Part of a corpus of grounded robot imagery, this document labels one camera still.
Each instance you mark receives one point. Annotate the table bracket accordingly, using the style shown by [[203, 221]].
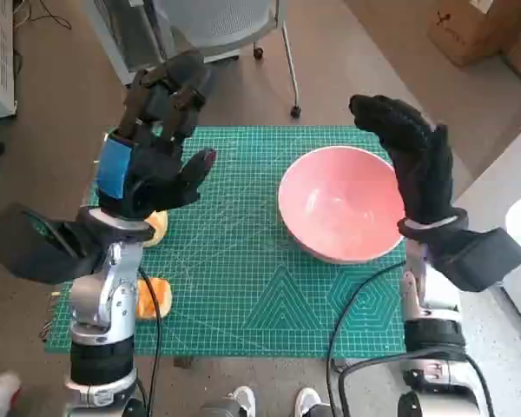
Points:
[[340, 367]]

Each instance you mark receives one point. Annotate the person's foot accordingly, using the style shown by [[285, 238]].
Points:
[[0, 391]]

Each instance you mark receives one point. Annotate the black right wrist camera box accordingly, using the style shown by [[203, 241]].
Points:
[[482, 256]]

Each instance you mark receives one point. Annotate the grey mesh chair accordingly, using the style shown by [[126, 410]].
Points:
[[226, 21]]

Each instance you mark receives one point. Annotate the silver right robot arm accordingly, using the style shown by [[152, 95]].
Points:
[[434, 302]]

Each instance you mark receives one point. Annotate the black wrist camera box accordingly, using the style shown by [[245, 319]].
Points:
[[26, 252], [482, 256]]

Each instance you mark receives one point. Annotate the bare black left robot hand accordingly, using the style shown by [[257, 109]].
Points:
[[156, 174]]

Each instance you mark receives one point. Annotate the rectangular striped toy bread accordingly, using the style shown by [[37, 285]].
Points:
[[166, 295]]

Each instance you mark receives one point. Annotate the green cutting mat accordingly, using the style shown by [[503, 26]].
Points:
[[243, 260]]

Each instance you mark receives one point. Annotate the round toy bread bun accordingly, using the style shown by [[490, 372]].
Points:
[[160, 226]]

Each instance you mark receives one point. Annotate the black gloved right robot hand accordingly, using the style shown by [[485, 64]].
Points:
[[421, 165]]

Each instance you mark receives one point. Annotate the pink bowl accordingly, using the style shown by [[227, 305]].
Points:
[[330, 208]]

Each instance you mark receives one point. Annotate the printed cardboard box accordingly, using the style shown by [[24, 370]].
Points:
[[464, 26]]

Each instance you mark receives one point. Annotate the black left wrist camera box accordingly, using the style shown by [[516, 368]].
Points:
[[26, 252]]

